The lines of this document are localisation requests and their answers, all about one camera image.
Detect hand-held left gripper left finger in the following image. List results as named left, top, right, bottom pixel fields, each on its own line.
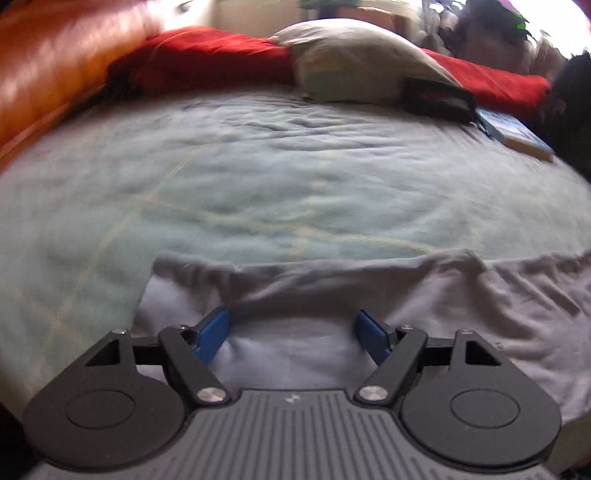
left=85, top=308, right=232, bottom=408

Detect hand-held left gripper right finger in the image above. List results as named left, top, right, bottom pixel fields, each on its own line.
left=355, top=310, right=502, bottom=409

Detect grey pants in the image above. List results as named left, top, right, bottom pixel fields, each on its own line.
left=131, top=249, right=591, bottom=423

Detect clothes rack with hanging clothes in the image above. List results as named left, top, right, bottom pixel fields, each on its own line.
left=416, top=0, right=561, bottom=77

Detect green plaid blanket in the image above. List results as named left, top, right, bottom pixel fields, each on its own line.
left=0, top=85, right=591, bottom=416

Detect black pouch with red print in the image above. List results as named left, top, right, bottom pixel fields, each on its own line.
left=402, top=76, right=478, bottom=124

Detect white and blue book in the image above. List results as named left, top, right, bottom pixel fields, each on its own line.
left=475, top=107, right=555, bottom=162

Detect grey green pillow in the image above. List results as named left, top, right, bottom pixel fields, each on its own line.
left=272, top=18, right=462, bottom=104

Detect red quilt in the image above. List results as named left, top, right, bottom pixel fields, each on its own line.
left=108, top=25, right=296, bottom=97
left=422, top=48, right=552, bottom=118

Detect black backpack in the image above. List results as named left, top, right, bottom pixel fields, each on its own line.
left=545, top=53, right=591, bottom=181

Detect wooden headboard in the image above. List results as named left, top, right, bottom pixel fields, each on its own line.
left=0, top=0, right=176, bottom=153

